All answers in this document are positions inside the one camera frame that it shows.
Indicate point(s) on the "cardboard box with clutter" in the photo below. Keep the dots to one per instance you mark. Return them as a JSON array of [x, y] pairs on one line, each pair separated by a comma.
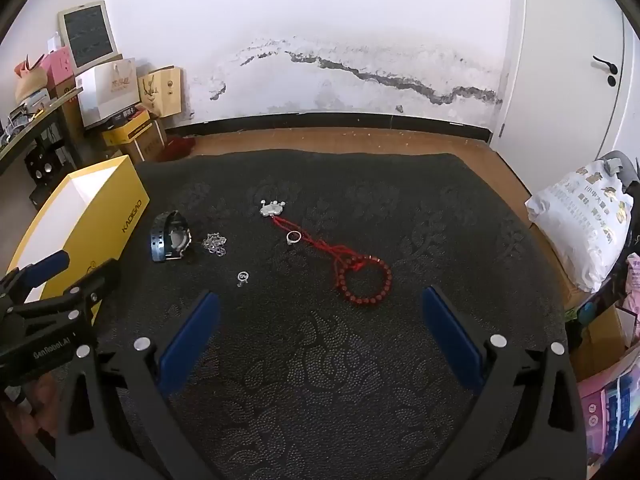
[[600, 332]]

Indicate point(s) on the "white gift bag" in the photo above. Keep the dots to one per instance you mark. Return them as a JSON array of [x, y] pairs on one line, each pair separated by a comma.
[[107, 92]]

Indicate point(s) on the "black speaker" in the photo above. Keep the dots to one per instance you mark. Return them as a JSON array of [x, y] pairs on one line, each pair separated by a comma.
[[42, 165]]

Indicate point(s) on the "black desk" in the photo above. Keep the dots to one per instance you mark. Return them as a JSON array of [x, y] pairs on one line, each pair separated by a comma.
[[35, 125]]

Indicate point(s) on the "beige gift bag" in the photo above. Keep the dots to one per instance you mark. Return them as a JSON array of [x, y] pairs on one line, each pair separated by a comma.
[[162, 91]]

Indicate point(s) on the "pink box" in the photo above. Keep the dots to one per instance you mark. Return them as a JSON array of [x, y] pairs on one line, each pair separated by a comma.
[[59, 67]]

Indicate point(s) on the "brown cardboard box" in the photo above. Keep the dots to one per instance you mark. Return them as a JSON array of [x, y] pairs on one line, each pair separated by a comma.
[[150, 146]]

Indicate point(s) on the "white framed board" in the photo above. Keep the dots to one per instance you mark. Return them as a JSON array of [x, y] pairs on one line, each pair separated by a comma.
[[87, 35]]

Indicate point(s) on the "black wristwatch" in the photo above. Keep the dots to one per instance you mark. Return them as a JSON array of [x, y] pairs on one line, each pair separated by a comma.
[[170, 236]]

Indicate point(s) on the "white printed sack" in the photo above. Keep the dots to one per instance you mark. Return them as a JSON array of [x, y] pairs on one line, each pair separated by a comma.
[[580, 230]]

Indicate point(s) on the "pink packets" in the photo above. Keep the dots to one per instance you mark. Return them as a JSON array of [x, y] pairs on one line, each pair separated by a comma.
[[607, 405]]

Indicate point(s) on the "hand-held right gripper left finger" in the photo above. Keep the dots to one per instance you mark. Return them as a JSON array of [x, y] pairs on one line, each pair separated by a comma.
[[192, 340]]

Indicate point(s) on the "small silver charm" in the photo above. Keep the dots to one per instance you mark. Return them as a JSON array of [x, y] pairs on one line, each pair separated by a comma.
[[242, 277]]

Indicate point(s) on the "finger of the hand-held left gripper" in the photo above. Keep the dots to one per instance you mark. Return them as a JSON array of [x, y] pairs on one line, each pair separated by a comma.
[[47, 263], [85, 290]]

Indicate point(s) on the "yellow and black box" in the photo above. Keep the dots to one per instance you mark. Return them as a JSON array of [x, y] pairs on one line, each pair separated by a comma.
[[125, 130]]

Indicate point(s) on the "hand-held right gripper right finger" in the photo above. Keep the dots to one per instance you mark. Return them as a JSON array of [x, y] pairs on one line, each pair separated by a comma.
[[450, 335]]

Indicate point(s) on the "yellow cardboard box white inside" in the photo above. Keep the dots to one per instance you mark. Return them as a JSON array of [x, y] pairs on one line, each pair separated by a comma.
[[85, 210]]

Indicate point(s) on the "red cloth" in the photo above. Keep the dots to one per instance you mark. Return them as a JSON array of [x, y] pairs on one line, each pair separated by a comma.
[[177, 147]]

